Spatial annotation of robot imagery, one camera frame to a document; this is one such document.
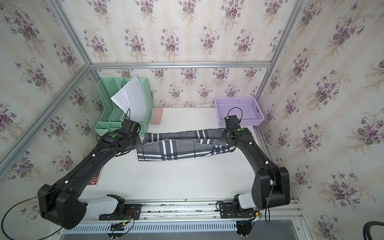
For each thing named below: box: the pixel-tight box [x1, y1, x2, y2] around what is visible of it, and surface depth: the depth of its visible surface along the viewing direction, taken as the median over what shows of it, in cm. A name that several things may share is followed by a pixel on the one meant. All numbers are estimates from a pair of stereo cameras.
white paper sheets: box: [110, 75, 147, 123], surface depth 97 cm
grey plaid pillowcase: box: [136, 128, 236, 161], surface depth 88 cm
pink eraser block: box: [151, 107, 163, 125], surface depth 120 cm
